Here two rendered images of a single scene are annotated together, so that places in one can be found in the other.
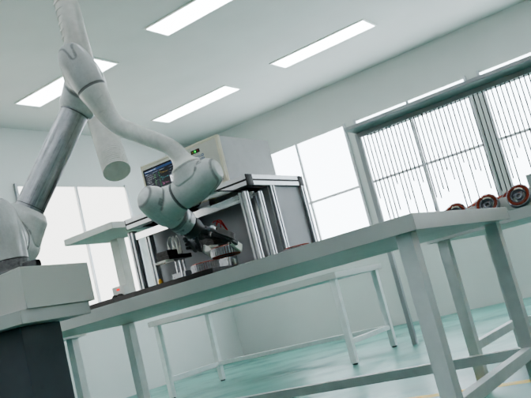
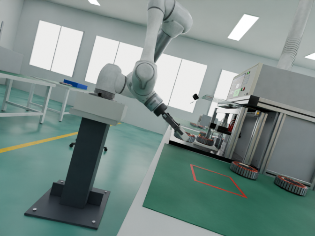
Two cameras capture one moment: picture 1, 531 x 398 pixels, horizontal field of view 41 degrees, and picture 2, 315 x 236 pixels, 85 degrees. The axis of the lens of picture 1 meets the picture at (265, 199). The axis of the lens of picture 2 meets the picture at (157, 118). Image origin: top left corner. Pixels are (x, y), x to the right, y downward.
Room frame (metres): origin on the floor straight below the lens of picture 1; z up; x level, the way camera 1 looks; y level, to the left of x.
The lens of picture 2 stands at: (2.00, -0.54, 0.94)
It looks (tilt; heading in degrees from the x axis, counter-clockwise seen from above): 4 degrees down; 63
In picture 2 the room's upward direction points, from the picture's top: 17 degrees clockwise
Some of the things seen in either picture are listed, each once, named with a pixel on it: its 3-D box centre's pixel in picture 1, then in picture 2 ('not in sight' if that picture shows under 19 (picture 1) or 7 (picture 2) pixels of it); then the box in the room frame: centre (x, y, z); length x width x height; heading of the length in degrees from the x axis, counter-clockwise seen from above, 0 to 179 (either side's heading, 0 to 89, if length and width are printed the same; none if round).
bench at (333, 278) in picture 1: (270, 332); not in sight; (6.74, 0.26, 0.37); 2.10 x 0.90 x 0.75; 58
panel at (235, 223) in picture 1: (214, 242); (243, 132); (3.08, 0.26, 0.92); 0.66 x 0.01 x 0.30; 58
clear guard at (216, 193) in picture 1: (200, 206); (218, 105); (2.79, 0.25, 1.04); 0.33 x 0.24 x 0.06; 148
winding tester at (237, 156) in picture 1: (210, 174); (268, 93); (3.13, 0.21, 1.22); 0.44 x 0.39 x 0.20; 58
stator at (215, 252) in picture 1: (225, 251); (184, 136); (2.55, 0.18, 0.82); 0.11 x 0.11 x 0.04
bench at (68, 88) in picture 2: not in sight; (72, 101); (2.04, 4.52, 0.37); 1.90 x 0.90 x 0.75; 58
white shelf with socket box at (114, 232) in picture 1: (119, 270); not in sight; (3.84, 0.85, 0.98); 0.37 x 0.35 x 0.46; 58
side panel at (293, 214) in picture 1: (294, 223); (296, 151); (3.03, -0.09, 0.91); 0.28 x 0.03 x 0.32; 148
